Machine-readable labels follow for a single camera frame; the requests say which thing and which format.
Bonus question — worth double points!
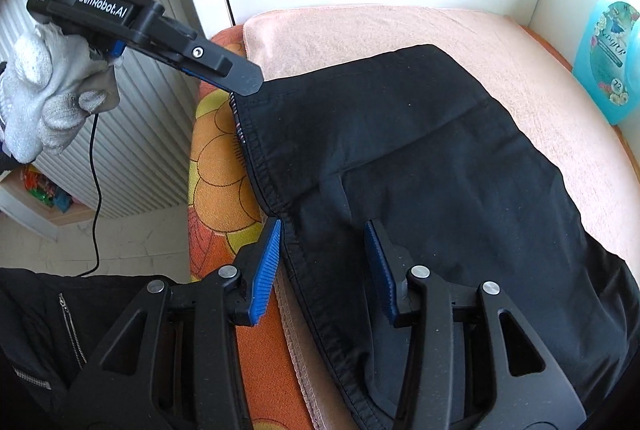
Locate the white ribbed radiator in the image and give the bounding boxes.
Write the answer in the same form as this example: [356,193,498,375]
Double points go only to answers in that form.
[0,0,236,231]

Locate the pink towel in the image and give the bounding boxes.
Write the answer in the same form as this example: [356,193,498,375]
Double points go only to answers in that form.
[242,5,640,430]

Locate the person's left hand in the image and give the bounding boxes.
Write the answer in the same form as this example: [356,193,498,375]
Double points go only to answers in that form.
[0,22,121,163]

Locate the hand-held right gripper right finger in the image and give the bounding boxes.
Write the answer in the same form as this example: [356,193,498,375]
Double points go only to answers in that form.
[364,218,587,430]

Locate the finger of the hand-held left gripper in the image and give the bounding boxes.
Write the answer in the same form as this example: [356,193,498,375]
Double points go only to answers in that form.
[135,10,264,97]

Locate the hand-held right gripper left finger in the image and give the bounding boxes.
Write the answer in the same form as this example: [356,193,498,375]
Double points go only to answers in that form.
[62,216,285,430]

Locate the black pants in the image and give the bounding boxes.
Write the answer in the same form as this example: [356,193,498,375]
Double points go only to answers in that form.
[230,44,640,430]

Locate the colourful toys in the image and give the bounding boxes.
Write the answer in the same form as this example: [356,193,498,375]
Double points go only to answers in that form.
[22,165,73,213]

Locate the blue detergent bottle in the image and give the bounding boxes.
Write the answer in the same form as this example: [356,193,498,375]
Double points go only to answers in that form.
[571,0,640,127]

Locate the person's black jacket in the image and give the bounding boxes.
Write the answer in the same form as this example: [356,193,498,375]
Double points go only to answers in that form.
[0,267,151,430]

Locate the black cable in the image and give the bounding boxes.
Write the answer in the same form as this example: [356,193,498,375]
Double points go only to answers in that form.
[86,110,104,279]

